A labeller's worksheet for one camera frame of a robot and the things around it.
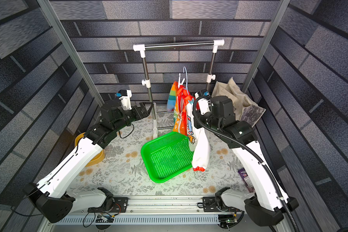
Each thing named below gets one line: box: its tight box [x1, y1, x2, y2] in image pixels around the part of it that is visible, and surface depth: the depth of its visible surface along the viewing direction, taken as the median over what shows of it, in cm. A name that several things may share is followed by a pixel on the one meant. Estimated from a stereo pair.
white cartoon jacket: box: [186, 97, 211, 172], surface depth 64 cm
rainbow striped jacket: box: [166, 81, 195, 137], surface depth 83 cm
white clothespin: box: [177, 72, 186, 89], surface depth 74 cm
